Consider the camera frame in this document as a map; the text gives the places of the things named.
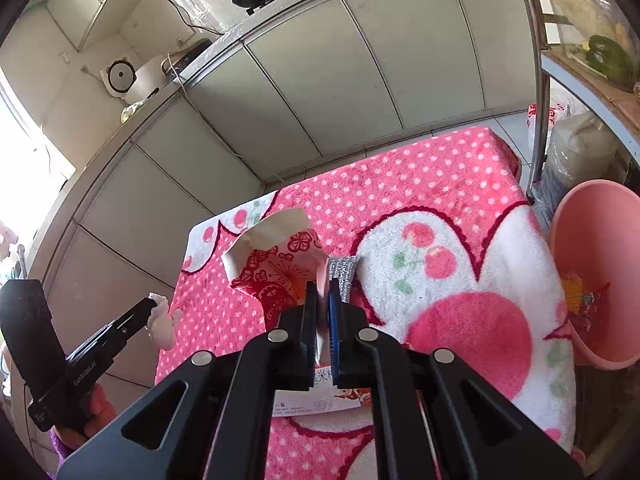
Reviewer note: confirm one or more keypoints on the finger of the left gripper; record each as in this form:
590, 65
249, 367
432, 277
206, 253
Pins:
129, 323

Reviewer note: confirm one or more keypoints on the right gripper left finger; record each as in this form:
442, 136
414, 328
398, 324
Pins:
210, 418

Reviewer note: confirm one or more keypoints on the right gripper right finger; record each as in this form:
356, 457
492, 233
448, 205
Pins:
434, 416

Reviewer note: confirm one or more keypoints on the colourful paper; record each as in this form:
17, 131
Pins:
275, 260

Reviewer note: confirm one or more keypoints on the silver glitter paper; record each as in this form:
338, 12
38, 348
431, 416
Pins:
343, 270

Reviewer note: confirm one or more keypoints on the red trash in bucket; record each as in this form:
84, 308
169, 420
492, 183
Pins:
586, 308

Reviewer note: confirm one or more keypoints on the grey kitchen cabinet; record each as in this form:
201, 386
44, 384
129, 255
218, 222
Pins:
294, 87

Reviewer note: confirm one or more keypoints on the pink polka dot towel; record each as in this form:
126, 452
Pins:
451, 256

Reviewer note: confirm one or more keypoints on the white rice cooker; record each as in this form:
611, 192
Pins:
123, 81

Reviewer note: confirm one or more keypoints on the dark electric cooktop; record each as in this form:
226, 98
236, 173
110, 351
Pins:
176, 62

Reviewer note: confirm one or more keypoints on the white sack under shelf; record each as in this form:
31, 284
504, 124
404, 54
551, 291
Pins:
581, 148

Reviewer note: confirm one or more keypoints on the metal storage shelf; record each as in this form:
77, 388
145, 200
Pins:
619, 110

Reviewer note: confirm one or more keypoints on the green bell pepper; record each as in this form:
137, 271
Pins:
610, 59

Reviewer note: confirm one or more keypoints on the clear glass bowl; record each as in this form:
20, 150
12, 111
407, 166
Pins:
627, 38

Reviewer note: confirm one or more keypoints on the napa cabbage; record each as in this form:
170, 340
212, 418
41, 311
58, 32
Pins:
583, 19

